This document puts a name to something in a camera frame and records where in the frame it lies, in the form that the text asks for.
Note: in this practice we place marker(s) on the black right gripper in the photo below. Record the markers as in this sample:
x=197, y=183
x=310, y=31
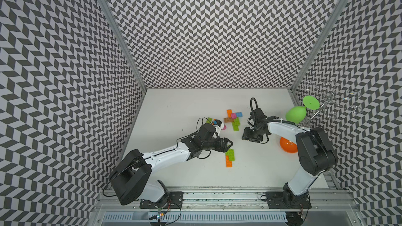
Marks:
x=246, y=134

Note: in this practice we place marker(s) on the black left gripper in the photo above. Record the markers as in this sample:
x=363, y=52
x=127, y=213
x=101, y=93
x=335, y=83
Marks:
x=222, y=145

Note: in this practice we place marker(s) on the green lego plate front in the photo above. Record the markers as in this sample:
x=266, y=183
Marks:
x=235, y=127

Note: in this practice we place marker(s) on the brown lego plate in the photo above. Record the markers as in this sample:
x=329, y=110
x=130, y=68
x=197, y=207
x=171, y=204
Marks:
x=227, y=119

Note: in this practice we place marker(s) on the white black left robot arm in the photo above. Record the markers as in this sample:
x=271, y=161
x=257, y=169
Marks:
x=130, y=179

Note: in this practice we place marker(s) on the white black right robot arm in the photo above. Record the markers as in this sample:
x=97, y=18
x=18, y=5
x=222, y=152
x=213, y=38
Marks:
x=315, y=152

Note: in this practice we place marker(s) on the orange plastic bowl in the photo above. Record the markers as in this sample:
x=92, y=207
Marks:
x=288, y=146

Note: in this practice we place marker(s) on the green plastic wine glass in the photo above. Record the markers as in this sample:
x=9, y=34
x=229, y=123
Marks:
x=298, y=113

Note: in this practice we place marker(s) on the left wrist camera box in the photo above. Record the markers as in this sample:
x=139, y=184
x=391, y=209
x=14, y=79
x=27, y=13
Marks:
x=217, y=123

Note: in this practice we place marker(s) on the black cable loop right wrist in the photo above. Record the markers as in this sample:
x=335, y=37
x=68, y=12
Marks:
x=253, y=105

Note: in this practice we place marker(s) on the wire glass rack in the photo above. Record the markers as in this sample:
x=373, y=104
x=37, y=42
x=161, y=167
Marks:
x=328, y=102

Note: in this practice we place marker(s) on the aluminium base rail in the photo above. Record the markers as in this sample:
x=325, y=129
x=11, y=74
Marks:
x=231, y=207

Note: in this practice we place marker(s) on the aluminium corner post right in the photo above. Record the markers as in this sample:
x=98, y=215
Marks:
x=331, y=22

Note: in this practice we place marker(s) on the aluminium corner post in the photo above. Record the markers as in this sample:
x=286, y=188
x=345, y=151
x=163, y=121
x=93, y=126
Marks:
x=331, y=22
x=121, y=41

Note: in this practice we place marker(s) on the aluminium corner post left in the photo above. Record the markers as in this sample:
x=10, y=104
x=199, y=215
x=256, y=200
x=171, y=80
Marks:
x=121, y=41

